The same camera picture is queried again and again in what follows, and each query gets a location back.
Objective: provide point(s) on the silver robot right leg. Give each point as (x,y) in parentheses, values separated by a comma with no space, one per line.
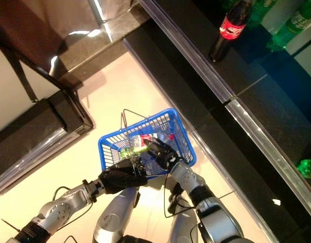
(183,227)

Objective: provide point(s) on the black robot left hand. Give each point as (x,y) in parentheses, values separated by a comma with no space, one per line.
(122,177)

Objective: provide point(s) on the silver robot left leg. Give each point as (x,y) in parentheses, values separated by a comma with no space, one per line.
(112,217)

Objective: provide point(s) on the blue plastic shopping basket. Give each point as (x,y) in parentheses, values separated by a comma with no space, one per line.
(102,152)

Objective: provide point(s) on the green soda can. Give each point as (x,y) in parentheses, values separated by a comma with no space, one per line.
(140,150)
(125,153)

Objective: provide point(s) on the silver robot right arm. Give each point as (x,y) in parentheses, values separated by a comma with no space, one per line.
(216,217)

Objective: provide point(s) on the white paper scrap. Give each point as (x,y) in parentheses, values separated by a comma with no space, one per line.
(276,201)

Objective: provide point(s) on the cola bottle red label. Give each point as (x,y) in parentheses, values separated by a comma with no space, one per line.
(232,27)

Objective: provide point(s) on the clear plastic shelf rail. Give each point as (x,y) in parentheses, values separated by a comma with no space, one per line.
(271,152)
(36,162)
(186,48)
(239,193)

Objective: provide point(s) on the black metal brace bar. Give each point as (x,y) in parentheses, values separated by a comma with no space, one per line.
(20,76)

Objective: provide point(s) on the green soda bottle yellow cap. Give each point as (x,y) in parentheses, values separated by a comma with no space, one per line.
(307,168)

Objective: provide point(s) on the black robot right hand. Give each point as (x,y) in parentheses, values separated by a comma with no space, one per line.
(165,157)

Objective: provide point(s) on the silver robot leg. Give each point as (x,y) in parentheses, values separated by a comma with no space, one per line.
(112,217)
(183,227)

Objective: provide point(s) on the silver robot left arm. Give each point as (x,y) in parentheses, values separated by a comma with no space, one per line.
(61,207)

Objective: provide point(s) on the brown marble pillar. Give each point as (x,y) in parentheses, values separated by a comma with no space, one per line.
(94,50)

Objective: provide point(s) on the black store shelf unit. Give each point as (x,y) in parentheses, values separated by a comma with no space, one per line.
(271,114)
(31,131)

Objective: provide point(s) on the black robot right foot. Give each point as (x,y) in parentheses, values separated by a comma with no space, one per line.
(176,200)

